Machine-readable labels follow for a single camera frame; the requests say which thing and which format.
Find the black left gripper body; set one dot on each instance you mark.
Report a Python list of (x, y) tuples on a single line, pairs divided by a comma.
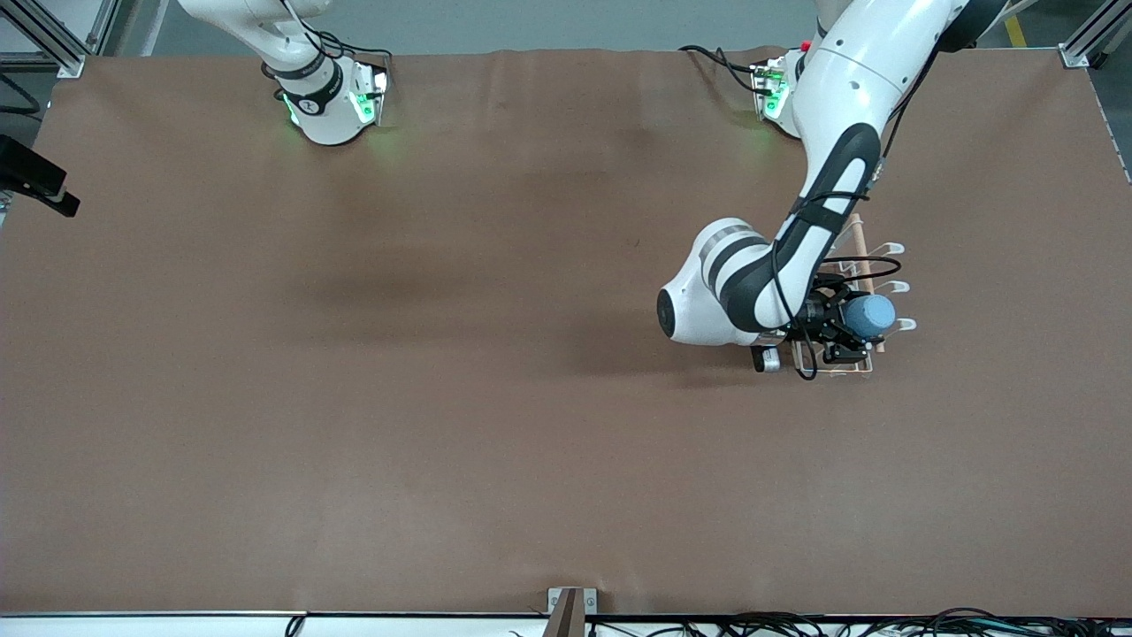
[(823, 316)]

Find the metal table edge bracket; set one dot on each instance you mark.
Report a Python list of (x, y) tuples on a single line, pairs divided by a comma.
[(591, 600)]

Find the aluminium frame profile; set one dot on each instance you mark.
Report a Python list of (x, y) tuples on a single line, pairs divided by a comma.
[(53, 49), (1083, 44)]

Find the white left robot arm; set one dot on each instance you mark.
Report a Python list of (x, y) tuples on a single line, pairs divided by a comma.
[(840, 106)]

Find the brown post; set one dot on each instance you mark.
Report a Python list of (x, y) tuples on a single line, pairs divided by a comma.
[(566, 615)]

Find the green-lit arm base control box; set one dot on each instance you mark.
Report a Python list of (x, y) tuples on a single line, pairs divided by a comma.
[(370, 93), (769, 88)]

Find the light blue plastic cup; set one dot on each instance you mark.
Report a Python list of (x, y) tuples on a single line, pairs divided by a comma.
[(871, 317)]

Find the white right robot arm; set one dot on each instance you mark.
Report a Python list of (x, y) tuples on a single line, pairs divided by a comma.
[(327, 115)]

